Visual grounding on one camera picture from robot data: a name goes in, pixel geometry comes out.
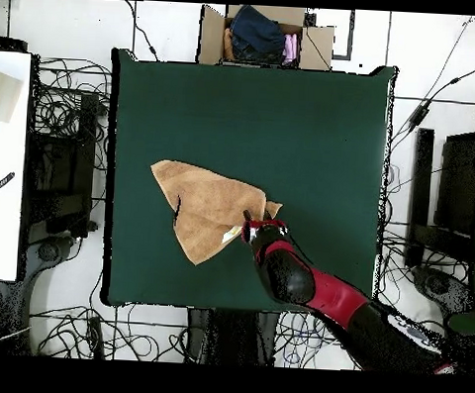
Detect tan terry towel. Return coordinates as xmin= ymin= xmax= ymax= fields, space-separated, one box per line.
xmin=144 ymin=158 xmax=286 ymax=271

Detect dark green table cloth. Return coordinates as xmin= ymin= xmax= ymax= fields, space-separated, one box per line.
xmin=98 ymin=49 xmax=399 ymax=322

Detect pink cloth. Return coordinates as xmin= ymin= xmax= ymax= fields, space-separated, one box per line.
xmin=281 ymin=33 xmax=300 ymax=66

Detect brown cardboard box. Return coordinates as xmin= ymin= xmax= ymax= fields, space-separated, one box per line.
xmin=196 ymin=1 xmax=337 ymax=72

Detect blue denim jeans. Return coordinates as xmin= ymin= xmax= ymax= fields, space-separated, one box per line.
xmin=227 ymin=3 xmax=290 ymax=65

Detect black equipment rack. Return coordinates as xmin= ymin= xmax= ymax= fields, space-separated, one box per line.
xmin=23 ymin=88 xmax=102 ymax=240

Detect white side table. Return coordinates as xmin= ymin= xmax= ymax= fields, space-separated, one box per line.
xmin=0 ymin=50 xmax=33 ymax=283

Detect beige paper sheet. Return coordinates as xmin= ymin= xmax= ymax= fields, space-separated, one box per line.
xmin=0 ymin=68 xmax=24 ymax=126

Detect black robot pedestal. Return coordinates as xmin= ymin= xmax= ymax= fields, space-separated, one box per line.
xmin=183 ymin=306 xmax=281 ymax=368

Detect black metal frame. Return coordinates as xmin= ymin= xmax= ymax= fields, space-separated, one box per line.
xmin=402 ymin=127 xmax=475 ymax=273

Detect black power adapter cable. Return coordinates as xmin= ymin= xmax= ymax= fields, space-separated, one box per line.
xmin=391 ymin=40 xmax=475 ymax=137

